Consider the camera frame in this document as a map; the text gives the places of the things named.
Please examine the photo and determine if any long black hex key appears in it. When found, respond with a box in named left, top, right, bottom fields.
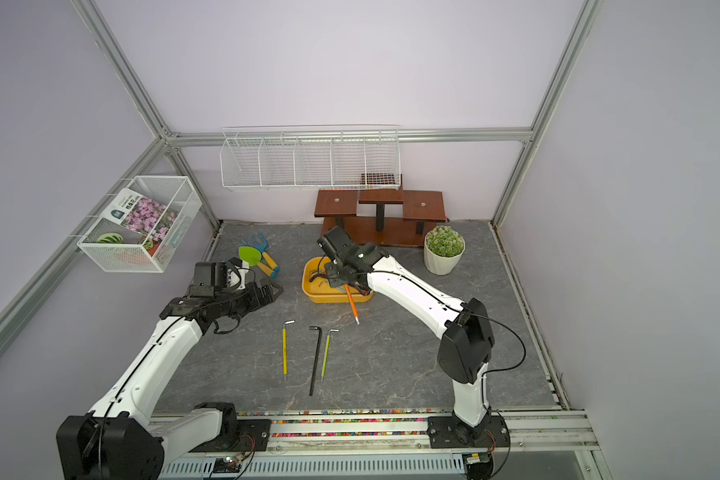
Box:
left=309, top=271, right=328, bottom=282

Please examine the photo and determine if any orange hex key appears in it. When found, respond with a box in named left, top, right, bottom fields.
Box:
left=344, top=284, right=360, bottom=325

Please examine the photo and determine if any yellow hex key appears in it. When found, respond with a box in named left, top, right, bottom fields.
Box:
left=281, top=320, right=296, bottom=381

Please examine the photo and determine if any green hex key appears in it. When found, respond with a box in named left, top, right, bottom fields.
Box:
left=320, top=328, right=340, bottom=383

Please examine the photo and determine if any short black hex key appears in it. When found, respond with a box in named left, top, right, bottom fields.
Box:
left=308, top=325, right=323, bottom=397

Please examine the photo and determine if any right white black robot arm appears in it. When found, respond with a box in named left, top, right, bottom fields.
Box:
left=317, top=227, right=510, bottom=449

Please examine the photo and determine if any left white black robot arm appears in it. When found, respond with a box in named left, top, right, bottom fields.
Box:
left=56, top=279, right=283, bottom=479

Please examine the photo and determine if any yellow plastic storage box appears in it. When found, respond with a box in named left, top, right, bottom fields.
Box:
left=301, top=257, right=348, bottom=304

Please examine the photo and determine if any blue toy rake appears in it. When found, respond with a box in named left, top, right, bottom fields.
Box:
left=251, top=233, right=280, bottom=273

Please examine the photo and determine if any brown wooden stand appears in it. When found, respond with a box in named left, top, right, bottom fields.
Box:
left=314, top=181, right=448, bottom=247

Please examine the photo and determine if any colourful grid item in basket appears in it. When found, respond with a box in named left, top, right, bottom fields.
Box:
left=360, top=172, right=402, bottom=189

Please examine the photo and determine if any white pot green succulent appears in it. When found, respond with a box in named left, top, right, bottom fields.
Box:
left=424, top=225, right=465, bottom=276

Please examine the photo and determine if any flower seed packet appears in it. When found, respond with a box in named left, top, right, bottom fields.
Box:
left=101, top=188, right=178, bottom=243

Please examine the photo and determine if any green striped ball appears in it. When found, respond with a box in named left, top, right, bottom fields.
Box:
left=96, top=232, right=124, bottom=244

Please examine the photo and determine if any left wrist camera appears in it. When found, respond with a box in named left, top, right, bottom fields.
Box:
left=188, top=261, right=245, bottom=298

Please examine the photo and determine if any long white wire basket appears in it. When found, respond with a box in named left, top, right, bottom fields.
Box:
left=219, top=124, right=402, bottom=190

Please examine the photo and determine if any small white wire basket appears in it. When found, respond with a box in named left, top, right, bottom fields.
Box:
left=77, top=175, right=202, bottom=273

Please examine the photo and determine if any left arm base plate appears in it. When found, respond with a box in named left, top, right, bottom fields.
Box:
left=191, top=418, right=272, bottom=453

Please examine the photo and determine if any aluminium mounting rail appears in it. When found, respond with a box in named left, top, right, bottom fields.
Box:
left=156, top=409, right=612, bottom=479

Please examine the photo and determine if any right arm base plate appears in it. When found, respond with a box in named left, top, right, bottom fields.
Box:
left=426, top=412, right=511, bottom=450

